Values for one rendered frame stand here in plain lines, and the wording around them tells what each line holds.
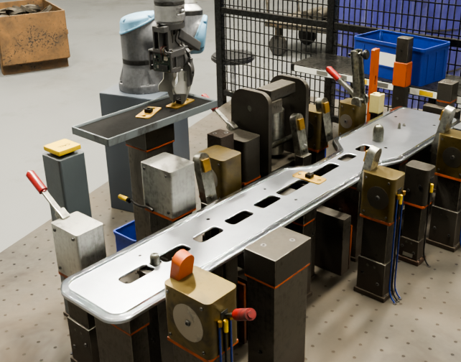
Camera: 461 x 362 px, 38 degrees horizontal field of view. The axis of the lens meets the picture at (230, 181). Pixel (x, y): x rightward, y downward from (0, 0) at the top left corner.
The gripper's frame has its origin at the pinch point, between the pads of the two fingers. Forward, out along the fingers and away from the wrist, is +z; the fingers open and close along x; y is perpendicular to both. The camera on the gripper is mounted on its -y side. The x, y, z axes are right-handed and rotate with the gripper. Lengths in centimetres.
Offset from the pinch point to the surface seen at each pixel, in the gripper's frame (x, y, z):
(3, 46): -411, -277, 88
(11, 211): -185, -82, 118
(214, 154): 16.0, 8.4, 9.8
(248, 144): 18.9, -3.5, 10.8
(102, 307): 27, 63, 18
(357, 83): 28, -53, 6
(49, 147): -7.1, 39.3, 1.8
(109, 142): 2.1, 30.0, 2.0
